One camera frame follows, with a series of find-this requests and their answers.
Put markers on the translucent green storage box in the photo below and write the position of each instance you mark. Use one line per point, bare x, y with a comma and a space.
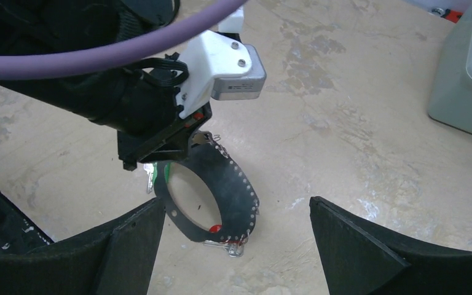
451, 96

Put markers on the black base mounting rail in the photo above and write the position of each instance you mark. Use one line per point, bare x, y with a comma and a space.
18, 233

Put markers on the red key tag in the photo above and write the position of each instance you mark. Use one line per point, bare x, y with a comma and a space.
215, 228

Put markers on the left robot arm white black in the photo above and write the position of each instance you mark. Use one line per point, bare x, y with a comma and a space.
100, 60

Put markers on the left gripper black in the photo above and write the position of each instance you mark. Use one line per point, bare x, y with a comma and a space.
174, 142

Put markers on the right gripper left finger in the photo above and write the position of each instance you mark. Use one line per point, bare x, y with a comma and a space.
116, 257

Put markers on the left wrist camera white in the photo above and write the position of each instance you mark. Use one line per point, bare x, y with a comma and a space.
220, 68

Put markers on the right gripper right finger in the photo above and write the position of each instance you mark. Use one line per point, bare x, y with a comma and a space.
361, 257

